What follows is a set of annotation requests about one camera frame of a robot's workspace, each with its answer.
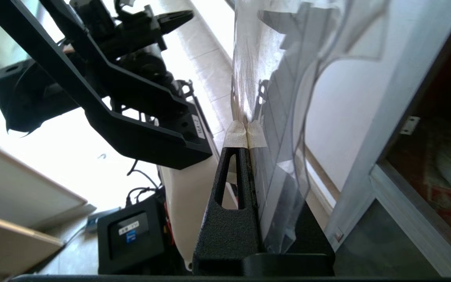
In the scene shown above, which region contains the transparent plastic card sleeve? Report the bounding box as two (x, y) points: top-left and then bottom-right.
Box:
(231, 0), (391, 255)

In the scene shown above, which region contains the black box with labels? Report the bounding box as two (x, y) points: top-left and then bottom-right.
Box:
(97, 194), (172, 275)

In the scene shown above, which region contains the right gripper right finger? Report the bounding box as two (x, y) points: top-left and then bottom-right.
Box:
(247, 119), (335, 259)

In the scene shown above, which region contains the small blue box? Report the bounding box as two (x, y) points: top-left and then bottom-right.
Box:
(86, 207), (121, 232)

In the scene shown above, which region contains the fire hydrant cabinet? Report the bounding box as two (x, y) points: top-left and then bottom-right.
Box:
(325, 0), (451, 279)

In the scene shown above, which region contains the red cable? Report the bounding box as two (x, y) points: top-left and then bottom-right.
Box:
(164, 202), (176, 246)

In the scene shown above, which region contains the black cable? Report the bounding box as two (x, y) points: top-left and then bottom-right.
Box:
(126, 159), (160, 207)

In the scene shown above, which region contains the glass cabinet door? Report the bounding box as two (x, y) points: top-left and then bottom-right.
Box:
(332, 163), (451, 279)

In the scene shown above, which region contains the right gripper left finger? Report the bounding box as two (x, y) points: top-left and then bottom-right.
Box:
(192, 119), (262, 275)

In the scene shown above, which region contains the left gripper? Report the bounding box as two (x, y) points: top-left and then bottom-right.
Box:
(110, 9), (195, 53)

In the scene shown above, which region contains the small white metal bracket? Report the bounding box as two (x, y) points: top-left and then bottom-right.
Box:
(399, 116), (421, 136)

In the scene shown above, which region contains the pale wooden board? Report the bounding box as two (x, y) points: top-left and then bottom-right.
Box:
(0, 132), (90, 232)
(0, 211), (65, 277)

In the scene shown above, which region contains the black angled metal frame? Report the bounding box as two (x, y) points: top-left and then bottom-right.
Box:
(0, 0), (213, 170)

